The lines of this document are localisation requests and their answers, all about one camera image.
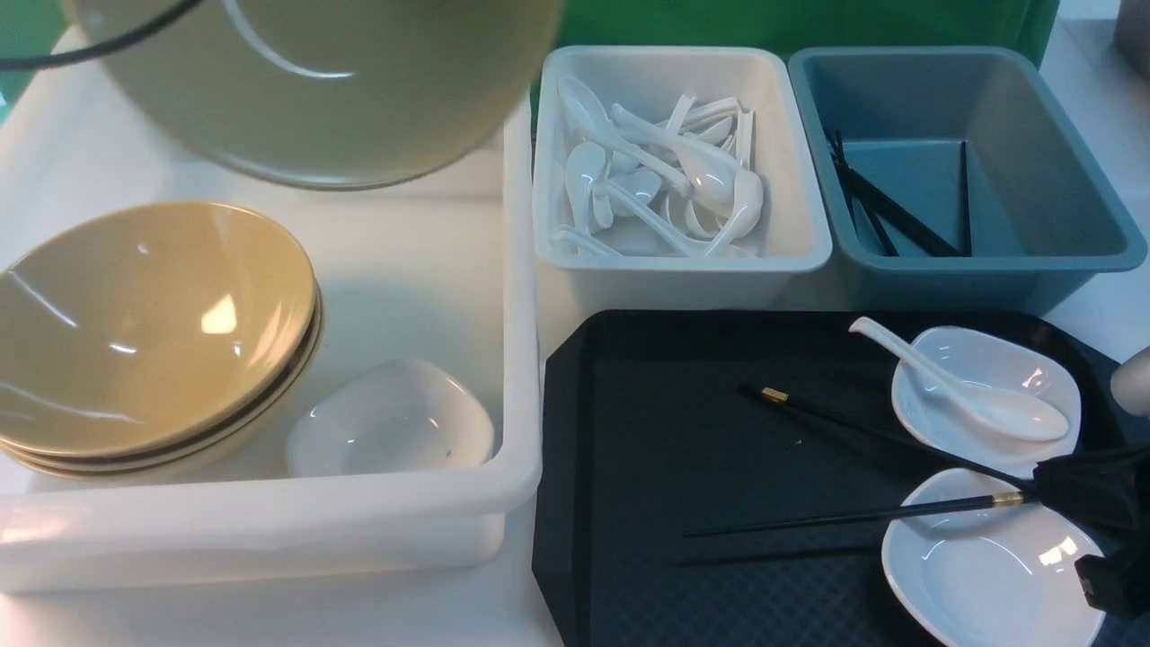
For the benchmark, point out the top stacked yellow bowl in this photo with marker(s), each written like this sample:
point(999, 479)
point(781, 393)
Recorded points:
point(149, 324)

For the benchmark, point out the black chopstick gold band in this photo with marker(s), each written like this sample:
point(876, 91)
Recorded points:
point(782, 400)

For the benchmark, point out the large white plastic tub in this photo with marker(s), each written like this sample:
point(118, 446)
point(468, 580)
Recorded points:
point(442, 269)

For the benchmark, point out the bottom stacked yellow bowl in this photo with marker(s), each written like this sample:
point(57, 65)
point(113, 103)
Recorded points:
point(269, 413)

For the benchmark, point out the white spoon bin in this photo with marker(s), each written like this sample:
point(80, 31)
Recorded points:
point(599, 257)

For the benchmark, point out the black serving tray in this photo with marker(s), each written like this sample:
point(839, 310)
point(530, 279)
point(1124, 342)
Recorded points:
point(646, 437)

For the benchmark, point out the stacked yellow bowl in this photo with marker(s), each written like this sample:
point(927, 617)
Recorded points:
point(149, 324)
point(296, 359)
point(269, 413)

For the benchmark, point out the white sauce dish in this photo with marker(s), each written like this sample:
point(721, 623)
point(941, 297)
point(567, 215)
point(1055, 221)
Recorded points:
point(999, 577)
point(983, 360)

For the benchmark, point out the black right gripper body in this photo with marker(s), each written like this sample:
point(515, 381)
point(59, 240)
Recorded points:
point(1106, 488)

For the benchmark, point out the grey-blue chopstick bin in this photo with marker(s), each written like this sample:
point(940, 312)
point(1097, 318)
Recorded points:
point(1044, 218)

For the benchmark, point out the black chopsticks in bin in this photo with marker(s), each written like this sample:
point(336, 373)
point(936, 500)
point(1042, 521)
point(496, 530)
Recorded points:
point(880, 209)

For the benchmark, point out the white soup spoon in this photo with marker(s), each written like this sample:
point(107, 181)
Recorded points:
point(1016, 415)

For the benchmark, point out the pile of white spoons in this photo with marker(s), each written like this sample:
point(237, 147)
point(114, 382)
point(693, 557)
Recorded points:
point(700, 172)

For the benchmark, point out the yellow noodle bowl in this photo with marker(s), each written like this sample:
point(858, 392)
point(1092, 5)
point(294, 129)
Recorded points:
point(338, 95)

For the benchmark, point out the white dish in tub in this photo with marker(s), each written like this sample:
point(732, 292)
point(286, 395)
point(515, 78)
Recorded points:
point(405, 415)

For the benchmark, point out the middle stacked yellow bowl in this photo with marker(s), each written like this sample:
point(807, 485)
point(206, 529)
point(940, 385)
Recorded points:
point(296, 359)

